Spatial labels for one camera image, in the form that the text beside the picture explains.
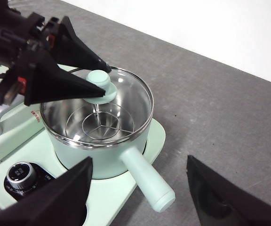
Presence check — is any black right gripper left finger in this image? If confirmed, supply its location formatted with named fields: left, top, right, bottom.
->
left=0, top=156, right=94, bottom=226

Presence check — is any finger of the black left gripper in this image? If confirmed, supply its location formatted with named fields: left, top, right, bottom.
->
left=52, top=16, right=113, bottom=73
left=23, top=49, right=106, bottom=107

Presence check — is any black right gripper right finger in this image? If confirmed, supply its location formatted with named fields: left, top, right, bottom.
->
left=186, top=154, right=271, bottom=226

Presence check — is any glass pot lid green knob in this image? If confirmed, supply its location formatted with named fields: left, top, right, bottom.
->
left=40, top=66, right=155, bottom=148

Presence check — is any black glossy control panel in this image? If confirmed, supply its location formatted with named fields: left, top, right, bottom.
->
left=3, top=161, right=56, bottom=201

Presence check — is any silver control knob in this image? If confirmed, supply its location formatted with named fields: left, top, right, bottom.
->
left=3, top=161, right=37, bottom=189

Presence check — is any mint green breakfast machine base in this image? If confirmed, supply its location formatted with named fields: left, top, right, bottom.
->
left=0, top=117, right=167, bottom=226

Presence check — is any steel wire steamer rack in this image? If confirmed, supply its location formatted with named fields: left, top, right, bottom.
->
left=65, top=103, right=136, bottom=142

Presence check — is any mint green pot with handle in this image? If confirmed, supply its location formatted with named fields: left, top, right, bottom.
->
left=40, top=66, right=176, bottom=214

